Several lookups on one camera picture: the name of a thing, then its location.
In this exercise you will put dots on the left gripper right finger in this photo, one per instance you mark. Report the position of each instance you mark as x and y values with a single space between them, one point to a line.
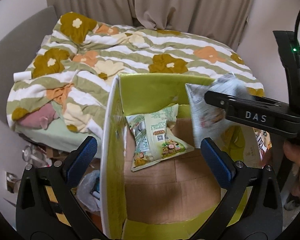
251 207

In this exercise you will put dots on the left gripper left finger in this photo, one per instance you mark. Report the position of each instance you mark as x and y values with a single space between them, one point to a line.
46 207

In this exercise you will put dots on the white grey snack packet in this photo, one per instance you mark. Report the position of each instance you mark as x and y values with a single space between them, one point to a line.
207 120

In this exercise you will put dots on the white plastic bag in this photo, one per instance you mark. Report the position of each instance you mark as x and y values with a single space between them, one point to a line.
88 191

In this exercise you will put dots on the green cardboard box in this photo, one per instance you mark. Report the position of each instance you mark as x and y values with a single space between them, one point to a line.
154 183

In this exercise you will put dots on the pink pillow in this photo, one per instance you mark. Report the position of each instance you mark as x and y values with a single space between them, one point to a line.
40 118

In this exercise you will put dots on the green snack packet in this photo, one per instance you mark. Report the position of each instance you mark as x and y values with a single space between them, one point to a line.
154 140

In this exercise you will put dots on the floral striped duvet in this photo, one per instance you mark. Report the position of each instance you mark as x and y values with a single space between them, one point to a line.
76 66

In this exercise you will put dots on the grey headboard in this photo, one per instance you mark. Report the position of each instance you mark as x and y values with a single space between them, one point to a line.
18 48

